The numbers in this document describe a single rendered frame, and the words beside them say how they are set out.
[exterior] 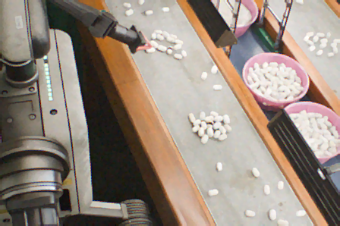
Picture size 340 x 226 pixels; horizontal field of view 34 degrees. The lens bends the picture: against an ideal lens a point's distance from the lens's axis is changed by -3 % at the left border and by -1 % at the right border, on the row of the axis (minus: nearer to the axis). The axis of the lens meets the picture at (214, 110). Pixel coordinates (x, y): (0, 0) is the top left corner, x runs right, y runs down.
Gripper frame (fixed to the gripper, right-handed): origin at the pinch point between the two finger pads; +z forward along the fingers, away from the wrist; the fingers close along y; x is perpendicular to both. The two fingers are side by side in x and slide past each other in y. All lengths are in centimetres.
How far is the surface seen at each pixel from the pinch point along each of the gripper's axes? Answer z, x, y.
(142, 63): 3.9, 8.6, 1.0
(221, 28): -4.8, -30.0, -25.2
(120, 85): -7.2, 14.6, -10.0
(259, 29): 50, -25, 9
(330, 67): 62, -38, -23
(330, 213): -3, -27, -97
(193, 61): 19.2, -3.8, -4.0
